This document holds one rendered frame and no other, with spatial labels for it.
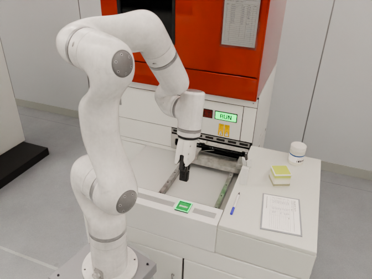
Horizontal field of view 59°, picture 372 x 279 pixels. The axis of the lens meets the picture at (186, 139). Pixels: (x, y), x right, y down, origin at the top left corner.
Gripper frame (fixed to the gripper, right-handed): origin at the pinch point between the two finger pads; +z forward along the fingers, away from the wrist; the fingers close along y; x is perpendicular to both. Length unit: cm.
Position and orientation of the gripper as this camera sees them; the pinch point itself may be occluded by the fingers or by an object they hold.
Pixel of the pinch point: (184, 175)
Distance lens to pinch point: 122.7
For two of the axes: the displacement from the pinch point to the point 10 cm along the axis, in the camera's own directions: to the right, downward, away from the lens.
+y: -3.4, 2.7, -9.0
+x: 9.3, 2.0, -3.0
